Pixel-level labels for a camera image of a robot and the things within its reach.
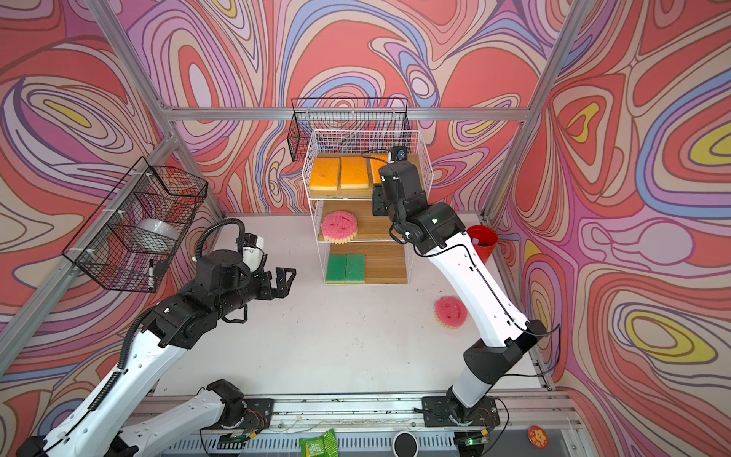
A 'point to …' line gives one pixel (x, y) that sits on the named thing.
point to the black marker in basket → (151, 278)
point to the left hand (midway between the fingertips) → (284, 271)
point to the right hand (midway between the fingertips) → (387, 197)
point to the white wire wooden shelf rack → (387, 261)
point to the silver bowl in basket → (157, 229)
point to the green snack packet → (325, 446)
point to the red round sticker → (538, 437)
